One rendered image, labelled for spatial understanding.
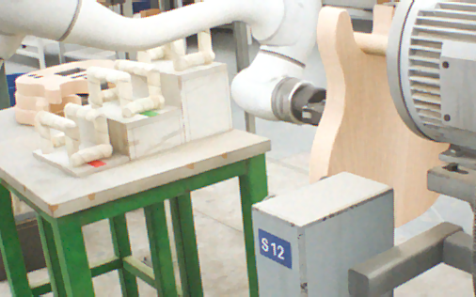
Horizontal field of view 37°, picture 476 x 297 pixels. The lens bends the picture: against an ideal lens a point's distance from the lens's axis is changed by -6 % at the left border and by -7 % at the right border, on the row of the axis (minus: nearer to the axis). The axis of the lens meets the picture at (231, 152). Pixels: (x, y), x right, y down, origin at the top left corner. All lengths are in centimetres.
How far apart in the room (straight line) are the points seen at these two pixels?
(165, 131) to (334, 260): 97
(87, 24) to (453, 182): 69
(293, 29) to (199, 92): 42
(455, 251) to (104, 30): 72
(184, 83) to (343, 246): 99
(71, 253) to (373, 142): 72
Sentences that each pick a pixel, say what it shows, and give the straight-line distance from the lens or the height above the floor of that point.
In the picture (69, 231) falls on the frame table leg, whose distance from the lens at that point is 161.
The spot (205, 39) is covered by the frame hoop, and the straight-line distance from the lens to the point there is 189.
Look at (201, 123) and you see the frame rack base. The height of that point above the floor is 97.
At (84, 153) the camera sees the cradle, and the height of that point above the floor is 97.
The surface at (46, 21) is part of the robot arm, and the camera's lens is 128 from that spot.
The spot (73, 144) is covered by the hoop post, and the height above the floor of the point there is 100.
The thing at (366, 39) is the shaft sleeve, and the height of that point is 126.
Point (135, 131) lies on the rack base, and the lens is 176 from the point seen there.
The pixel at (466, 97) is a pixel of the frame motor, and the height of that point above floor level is 124.
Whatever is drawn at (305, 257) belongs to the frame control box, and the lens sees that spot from 87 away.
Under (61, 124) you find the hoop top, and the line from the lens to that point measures 174.
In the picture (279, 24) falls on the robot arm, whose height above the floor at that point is 124.
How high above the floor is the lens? 146
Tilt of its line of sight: 18 degrees down
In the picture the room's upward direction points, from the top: 6 degrees counter-clockwise
